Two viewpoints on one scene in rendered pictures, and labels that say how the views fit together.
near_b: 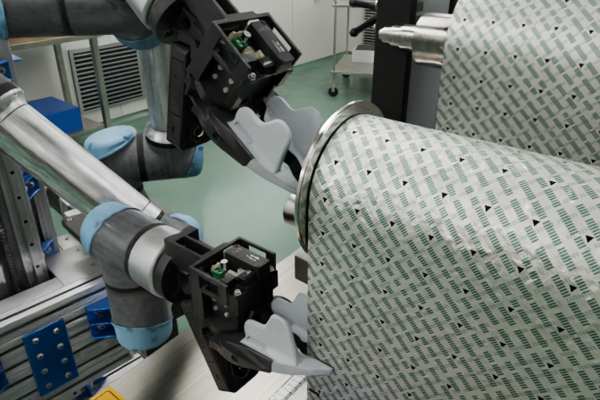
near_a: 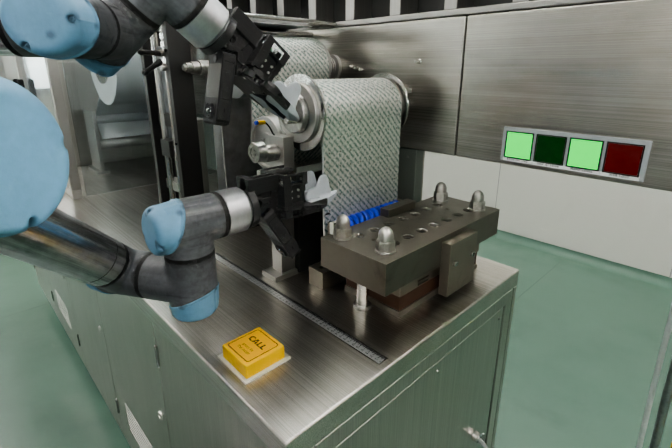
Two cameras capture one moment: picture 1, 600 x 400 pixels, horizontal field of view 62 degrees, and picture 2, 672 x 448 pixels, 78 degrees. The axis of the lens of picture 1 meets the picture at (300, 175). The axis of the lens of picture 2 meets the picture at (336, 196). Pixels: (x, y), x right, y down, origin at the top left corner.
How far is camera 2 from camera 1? 0.80 m
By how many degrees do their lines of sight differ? 76
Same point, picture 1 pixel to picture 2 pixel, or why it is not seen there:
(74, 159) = not seen: hidden behind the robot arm
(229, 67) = (269, 59)
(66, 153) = not seen: hidden behind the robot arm
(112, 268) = (207, 235)
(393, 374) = (355, 171)
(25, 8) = (106, 26)
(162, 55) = not seen: outside the picture
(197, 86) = (257, 72)
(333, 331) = (334, 170)
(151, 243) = (233, 193)
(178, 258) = (259, 187)
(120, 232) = (205, 203)
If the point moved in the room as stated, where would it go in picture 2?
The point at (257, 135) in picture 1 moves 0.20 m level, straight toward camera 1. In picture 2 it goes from (286, 92) to (401, 93)
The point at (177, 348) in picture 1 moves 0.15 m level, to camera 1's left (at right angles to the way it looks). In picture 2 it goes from (190, 328) to (140, 391)
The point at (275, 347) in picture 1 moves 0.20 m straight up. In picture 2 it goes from (322, 193) to (321, 84)
